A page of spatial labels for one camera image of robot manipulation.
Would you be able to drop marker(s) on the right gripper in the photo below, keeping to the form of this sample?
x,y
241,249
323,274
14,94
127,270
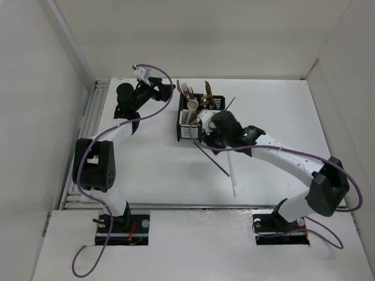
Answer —
x,y
210,139

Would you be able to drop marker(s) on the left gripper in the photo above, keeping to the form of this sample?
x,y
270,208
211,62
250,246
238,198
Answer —
x,y
163,90

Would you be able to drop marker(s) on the silver fork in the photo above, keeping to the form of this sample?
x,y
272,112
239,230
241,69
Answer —
x,y
185,89

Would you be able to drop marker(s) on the black chopstick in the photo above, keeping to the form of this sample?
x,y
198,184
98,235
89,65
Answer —
x,y
230,103
210,158

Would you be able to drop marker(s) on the copper knife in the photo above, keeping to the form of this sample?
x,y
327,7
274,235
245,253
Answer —
x,y
208,90

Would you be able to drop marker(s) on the white chopstick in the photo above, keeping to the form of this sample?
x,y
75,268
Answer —
x,y
232,176

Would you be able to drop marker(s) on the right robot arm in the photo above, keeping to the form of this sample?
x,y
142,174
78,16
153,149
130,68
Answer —
x,y
325,179

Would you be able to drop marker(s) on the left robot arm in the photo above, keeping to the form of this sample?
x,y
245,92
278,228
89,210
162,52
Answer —
x,y
94,170

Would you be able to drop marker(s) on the white utensil rack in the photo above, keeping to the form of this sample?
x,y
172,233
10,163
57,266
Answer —
x,y
220,103

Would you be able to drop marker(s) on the black utensil rack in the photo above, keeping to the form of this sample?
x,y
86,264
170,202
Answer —
x,y
184,127

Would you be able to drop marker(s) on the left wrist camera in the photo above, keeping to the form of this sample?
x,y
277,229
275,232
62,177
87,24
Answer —
x,y
141,73

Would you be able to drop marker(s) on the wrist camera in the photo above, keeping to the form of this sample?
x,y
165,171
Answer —
x,y
205,118
141,73

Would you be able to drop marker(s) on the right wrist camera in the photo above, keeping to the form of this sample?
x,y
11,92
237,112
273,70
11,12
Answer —
x,y
205,118

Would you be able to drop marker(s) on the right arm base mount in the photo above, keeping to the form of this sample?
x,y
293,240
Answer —
x,y
271,230

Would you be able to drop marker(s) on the aluminium rail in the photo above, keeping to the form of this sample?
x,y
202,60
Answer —
x,y
165,206

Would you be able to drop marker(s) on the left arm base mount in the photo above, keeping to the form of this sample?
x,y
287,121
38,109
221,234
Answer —
x,y
130,230

